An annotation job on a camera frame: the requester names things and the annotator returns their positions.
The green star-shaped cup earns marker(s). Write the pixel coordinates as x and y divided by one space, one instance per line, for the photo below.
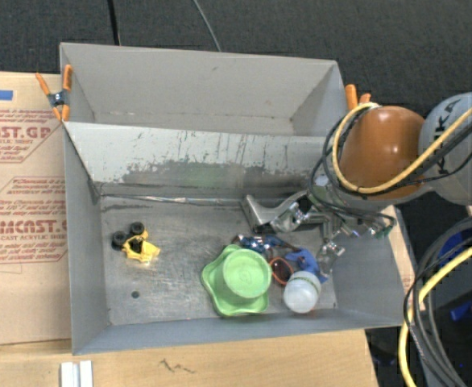
242 280

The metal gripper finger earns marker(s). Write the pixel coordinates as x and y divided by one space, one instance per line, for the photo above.
329 255
266 216

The yellow toy vehicle black wheels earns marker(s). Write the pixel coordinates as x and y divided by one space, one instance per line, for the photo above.
139 246

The brown cardboard board red print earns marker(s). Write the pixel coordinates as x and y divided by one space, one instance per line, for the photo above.
26 256

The white plastic bottle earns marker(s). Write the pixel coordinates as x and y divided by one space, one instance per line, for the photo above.
301 293

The grey metal bin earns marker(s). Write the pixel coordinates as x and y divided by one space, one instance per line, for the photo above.
179 159

